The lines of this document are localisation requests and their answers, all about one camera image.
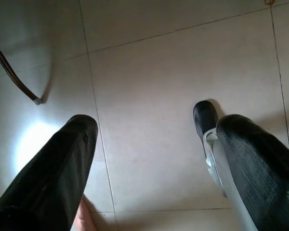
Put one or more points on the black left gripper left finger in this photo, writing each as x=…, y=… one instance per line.
x=43, y=180

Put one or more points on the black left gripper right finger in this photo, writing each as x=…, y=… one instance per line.
x=262, y=173

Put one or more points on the black white robot left foot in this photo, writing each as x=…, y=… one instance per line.
x=206, y=118

